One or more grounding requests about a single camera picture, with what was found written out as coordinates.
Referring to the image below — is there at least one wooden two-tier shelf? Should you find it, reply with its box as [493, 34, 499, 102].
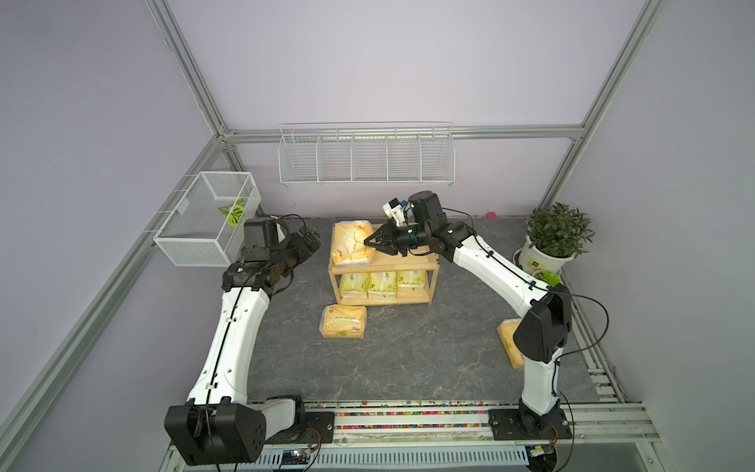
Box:
[328, 220, 440, 306]

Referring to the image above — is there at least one green tissue pack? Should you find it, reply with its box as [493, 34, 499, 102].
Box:
[396, 271, 428, 292]
[339, 273, 370, 299]
[368, 271, 397, 299]

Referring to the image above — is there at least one orange tissue pack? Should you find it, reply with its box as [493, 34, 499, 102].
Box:
[497, 319, 524, 369]
[320, 305, 367, 339]
[331, 220, 375, 267]

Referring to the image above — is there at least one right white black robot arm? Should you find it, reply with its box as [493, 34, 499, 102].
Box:
[364, 191, 571, 430]

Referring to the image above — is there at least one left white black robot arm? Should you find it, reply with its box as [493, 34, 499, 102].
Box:
[164, 216, 322, 468]

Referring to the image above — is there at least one green leaf toy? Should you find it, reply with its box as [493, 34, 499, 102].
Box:
[219, 198, 248, 227]

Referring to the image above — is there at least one large potted green plant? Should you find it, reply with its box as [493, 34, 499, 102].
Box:
[515, 203, 595, 275]

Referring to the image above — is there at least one small potted succulent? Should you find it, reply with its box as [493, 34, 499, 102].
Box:
[535, 271, 563, 289]

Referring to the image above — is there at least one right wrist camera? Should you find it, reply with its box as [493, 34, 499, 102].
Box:
[383, 199, 409, 227]

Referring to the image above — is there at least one white wire side basket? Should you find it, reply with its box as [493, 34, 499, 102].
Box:
[153, 171, 261, 267]

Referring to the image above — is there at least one long white wire wall basket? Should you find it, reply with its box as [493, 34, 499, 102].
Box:
[277, 121, 456, 187]

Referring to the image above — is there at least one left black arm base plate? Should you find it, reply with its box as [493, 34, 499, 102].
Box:
[265, 410, 335, 446]

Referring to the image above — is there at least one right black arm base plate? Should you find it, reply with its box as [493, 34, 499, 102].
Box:
[488, 406, 573, 443]

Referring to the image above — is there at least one aluminium front rail frame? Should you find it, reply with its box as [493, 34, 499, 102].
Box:
[160, 370, 674, 471]

